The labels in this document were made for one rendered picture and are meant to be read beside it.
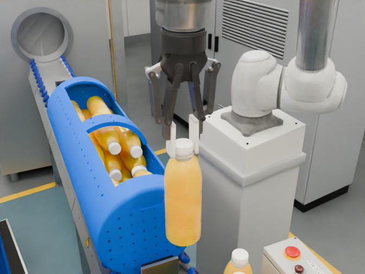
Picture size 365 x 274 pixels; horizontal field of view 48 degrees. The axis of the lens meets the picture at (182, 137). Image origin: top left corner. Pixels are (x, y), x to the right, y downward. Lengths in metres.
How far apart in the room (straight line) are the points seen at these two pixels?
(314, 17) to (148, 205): 0.70
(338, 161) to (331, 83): 1.61
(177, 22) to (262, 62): 0.86
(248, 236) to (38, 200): 1.87
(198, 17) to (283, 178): 1.13
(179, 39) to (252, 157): 0.91
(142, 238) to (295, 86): 0.71
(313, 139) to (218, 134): 1.21
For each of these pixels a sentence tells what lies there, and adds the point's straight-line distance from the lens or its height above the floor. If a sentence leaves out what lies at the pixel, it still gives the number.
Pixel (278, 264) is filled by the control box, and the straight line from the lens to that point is 1.05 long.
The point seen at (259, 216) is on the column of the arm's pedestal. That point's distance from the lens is 1.71.
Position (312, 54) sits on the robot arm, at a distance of 1.37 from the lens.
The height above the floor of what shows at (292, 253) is 1.11.
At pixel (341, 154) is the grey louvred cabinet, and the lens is 3.02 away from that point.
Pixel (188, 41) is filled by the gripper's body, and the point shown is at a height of 1.66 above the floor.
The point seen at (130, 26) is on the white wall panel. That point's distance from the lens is 6.63.
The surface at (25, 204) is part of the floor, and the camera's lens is 3.21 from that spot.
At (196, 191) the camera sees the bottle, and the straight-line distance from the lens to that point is 0.79.
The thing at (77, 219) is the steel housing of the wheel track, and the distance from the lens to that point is 1.56.
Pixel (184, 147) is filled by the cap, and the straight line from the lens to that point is 0.75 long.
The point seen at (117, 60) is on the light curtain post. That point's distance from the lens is 2.39.
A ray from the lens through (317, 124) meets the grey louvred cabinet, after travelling 2.67.
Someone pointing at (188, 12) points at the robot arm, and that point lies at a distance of 0.64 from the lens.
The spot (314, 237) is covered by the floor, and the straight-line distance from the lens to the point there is 2.87.
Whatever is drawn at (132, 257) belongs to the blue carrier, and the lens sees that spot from 1.15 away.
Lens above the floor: 1.83
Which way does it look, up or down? 28 degrees down
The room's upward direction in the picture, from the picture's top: straight up
